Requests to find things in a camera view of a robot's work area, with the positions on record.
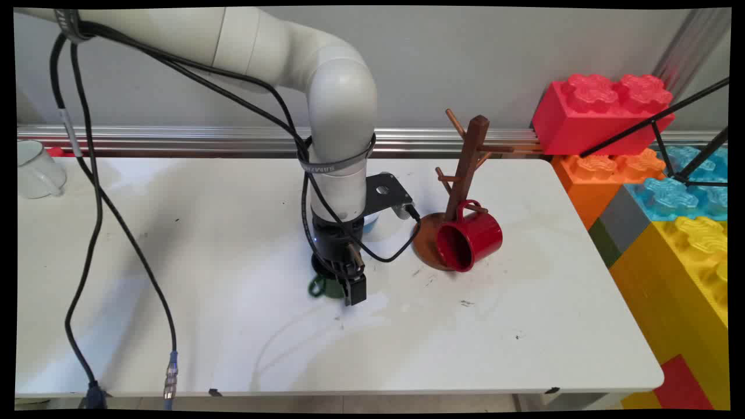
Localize large red toy brick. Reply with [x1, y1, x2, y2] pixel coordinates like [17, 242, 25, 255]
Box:
[531, 73, 676, 157]

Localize grey strap on upper arm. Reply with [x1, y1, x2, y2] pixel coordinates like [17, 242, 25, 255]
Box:
[54, 9, 97, 45]

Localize large light blue toy brick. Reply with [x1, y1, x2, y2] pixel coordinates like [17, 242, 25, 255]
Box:
[599, 145, 728, 254]

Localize small red toy brick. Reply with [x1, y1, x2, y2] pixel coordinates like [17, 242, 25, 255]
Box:
[653, 354, 715, 411]

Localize red speckled enamel mug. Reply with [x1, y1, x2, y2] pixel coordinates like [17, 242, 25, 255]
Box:
[435, 200, 503, 273]

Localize brown wooden mug tree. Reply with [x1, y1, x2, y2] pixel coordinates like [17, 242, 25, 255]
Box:
[412, 108, 516, 272]

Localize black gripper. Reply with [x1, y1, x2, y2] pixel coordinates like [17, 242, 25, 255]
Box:
[311, 211, 368, 307]

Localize black cable with thick plug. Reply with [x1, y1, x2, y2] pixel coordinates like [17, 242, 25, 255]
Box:
[49, 23, 373, 409]

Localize large yellow toy brick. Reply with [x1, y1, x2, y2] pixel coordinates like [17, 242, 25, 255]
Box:
[608, 216, 729, 410]

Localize large orange toy brick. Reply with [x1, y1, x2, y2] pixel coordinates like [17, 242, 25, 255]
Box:
[551, 148, 667, 230]

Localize black cable with metal connector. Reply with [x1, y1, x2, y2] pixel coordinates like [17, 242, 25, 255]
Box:
[70, 23, 421, 411]

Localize grey strap on wrist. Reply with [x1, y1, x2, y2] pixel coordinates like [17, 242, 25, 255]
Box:
[297, 133, 377, 175]

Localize slanted aluminium profile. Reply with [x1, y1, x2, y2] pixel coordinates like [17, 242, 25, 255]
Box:
[652, 9, 729, 105]

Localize dark green toy brick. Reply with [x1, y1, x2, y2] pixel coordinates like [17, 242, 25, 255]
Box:
[588, 218, 623, 268]

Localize black tripod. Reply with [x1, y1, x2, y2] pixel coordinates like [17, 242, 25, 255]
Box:
[579, 77, 729, 188]

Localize dark green enamel mug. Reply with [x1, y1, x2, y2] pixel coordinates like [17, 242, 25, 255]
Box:
[307, 272, 347, 300]

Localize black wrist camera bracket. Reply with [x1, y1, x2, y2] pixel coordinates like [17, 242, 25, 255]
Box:
[365, 172, 414, 221]

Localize aluminium wall rail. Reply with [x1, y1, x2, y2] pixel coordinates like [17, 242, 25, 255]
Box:
[17, 125, 545, 159]

